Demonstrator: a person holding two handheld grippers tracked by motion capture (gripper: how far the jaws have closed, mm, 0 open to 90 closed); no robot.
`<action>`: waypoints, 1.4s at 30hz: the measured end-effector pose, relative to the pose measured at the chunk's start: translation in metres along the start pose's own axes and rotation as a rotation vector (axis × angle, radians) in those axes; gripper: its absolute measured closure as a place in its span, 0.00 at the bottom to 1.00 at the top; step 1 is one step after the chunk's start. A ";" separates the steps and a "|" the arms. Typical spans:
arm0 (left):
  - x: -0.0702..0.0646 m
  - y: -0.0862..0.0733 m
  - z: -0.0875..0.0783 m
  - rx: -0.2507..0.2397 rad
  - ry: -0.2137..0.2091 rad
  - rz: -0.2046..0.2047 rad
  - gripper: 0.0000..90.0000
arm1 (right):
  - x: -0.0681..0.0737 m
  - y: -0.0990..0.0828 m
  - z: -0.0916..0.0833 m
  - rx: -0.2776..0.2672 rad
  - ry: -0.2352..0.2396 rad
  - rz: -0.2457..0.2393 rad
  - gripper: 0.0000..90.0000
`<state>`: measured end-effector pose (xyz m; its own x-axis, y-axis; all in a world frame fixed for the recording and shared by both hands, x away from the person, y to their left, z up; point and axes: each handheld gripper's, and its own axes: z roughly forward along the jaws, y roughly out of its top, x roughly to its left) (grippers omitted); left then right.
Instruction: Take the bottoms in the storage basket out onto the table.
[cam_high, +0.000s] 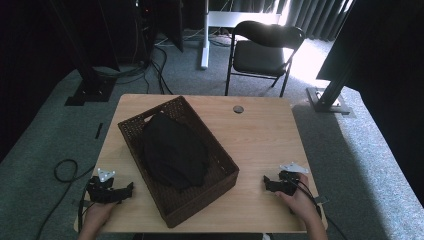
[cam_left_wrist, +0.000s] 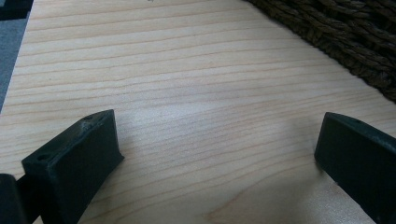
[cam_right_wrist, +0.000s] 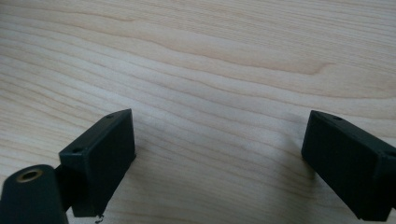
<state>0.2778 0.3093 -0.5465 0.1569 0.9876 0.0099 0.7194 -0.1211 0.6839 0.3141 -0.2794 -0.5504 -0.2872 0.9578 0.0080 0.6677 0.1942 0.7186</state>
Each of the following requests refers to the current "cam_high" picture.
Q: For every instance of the white desk frame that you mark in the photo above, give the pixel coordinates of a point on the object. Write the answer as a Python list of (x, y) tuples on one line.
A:
[(216, 30)]

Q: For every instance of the person's right hand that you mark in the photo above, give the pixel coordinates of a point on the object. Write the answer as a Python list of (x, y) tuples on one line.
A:
[(300, 199)]

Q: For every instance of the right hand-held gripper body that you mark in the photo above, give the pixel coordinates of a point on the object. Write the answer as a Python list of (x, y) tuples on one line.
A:
[(288, 180)]

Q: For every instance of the black folding chair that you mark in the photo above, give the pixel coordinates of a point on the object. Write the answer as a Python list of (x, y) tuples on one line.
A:
[(263, 53)]

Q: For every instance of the grey table grommet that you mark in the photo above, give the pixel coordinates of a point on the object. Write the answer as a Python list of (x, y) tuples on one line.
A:
[(238, 109)]

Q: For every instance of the black metal stand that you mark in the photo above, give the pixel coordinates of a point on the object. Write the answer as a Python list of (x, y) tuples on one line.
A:
[(333, 90), (90, 73)]

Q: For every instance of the dark brown wicker basket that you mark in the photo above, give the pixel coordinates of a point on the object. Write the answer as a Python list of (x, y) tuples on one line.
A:
[(178, 160)]

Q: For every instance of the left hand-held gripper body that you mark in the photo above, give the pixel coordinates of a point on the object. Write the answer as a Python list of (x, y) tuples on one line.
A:
[(100, 190)]

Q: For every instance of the black cloth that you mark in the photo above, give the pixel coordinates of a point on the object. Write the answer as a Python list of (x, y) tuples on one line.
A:
[(173, 153)]

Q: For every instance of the grey curtain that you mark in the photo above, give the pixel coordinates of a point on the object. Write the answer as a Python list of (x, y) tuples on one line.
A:
[(310, 16)]

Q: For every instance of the person's left hand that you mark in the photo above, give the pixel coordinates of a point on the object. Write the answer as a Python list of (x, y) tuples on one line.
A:
[(98, 214)]

